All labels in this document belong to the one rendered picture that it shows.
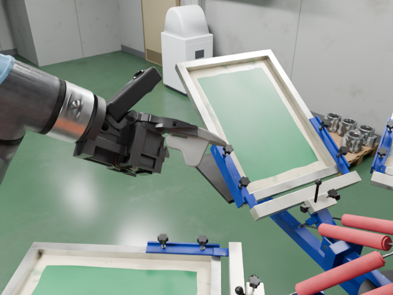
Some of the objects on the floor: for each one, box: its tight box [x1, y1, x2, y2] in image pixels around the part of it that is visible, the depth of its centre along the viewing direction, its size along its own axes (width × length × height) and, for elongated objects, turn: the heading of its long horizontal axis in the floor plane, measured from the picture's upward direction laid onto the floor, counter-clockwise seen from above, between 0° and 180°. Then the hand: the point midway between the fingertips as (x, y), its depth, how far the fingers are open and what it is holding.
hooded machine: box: [161, 5, 213, 97], centre depth 555 cm, size 64×57×127 cm
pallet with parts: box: [324, 112, 379, 176], centre depth 414 cm, size 112×78×32 cm
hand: (196, 147), depth 61 cm, fingers open, 14 cm apart
